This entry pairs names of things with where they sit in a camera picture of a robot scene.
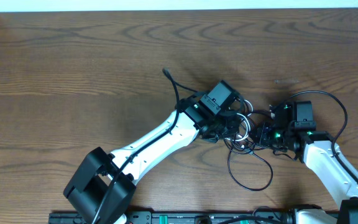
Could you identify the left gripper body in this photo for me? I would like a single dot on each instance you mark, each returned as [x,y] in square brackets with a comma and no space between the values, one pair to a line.
[228,126]

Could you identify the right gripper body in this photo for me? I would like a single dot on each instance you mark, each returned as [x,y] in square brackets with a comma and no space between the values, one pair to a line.
[274,137]

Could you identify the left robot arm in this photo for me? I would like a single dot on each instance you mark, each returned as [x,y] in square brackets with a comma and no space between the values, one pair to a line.
[103,185]

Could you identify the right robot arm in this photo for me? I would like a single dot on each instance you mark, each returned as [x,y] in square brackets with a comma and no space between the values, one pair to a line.
[292,128]

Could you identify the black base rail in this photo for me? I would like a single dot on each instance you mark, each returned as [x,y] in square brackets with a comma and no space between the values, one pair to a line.
[263,216]

